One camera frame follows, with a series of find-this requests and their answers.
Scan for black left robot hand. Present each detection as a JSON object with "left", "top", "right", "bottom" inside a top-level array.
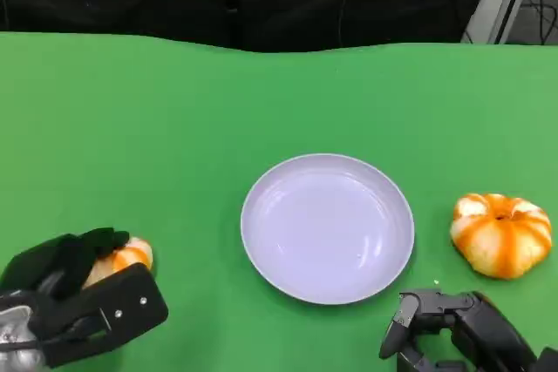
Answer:
[{"left": 0, "top": 227, "right": 131, "bottom": 301}]

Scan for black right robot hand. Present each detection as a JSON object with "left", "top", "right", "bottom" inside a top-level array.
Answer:
[{"left": 378, "top": 287, "right": 538, "bottom": 372}]

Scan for orange white toy bread roll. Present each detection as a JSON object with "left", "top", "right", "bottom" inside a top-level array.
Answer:
[
  {"left": 449, "top": 192, "right": 553, "bottom": 281},
  {"left": 81, "top": 236, "right": 155, "bottom": 290}
]

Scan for green table cloth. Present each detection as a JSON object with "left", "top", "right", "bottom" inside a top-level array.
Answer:
[{"left": 0, "top": 30, "right": 558, "bottom": 372}]

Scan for lilac plate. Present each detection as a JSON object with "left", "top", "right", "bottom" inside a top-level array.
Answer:
[{"left": 240, "top": 152, "right": 416, "bottom": 306}]

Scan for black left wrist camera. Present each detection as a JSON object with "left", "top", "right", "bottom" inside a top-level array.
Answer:
[{"left": 31, "top": 261, "right": 170, "bottom": 369}]

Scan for black floor cables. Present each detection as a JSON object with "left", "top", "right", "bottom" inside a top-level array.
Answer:
[{"left": 518, "top": 0, "right": 558, "bottom": 45}]

